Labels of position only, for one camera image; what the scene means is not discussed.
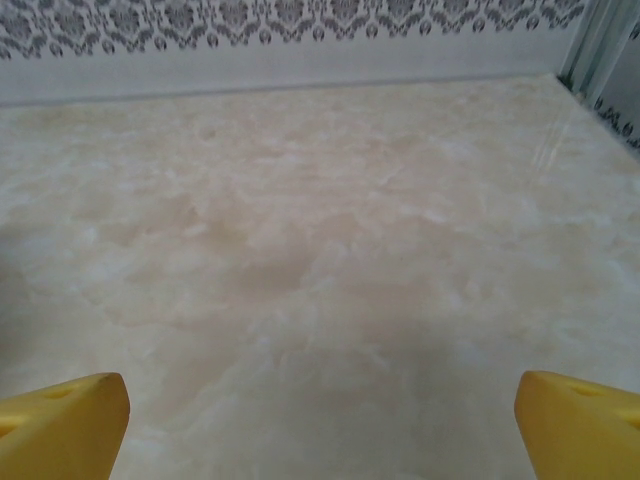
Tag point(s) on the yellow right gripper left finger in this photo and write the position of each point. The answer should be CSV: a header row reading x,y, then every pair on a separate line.
x,y
65,430

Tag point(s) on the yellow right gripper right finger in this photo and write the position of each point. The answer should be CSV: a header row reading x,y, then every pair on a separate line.
x,y
575,430

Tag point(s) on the aluminium frame post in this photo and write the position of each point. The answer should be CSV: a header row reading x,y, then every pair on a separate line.
x,y
595,45

